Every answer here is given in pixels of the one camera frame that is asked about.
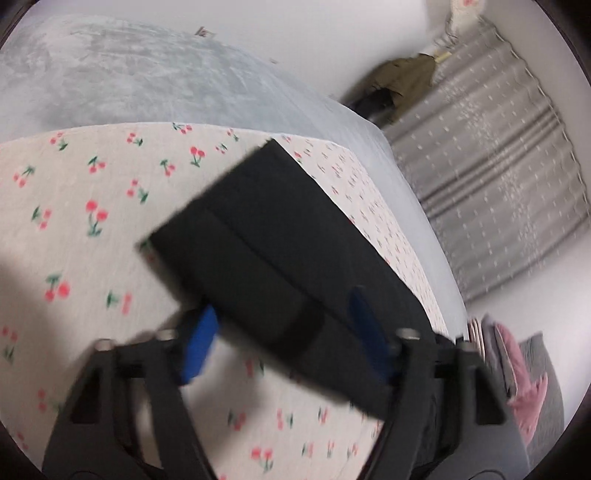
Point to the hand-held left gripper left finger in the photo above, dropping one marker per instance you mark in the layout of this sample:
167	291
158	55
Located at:
199	344

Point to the olive green hanging jacket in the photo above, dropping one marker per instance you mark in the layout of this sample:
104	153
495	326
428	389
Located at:
406	78

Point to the light blue plush blanket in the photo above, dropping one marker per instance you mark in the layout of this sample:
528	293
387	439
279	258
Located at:
152	87

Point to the grey patterned curtain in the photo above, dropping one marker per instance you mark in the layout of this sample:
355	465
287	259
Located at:
489	170

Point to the black garment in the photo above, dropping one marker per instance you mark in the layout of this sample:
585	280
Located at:
277	277

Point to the pink cloth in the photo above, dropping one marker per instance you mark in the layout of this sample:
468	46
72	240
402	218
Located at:
524	383

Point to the cherry print bed sheet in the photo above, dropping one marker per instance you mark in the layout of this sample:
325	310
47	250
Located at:
83	240

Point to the grey quilted cloth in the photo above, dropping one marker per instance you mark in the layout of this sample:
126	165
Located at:
547	397

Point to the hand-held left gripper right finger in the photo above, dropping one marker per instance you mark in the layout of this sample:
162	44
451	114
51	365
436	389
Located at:
369	332

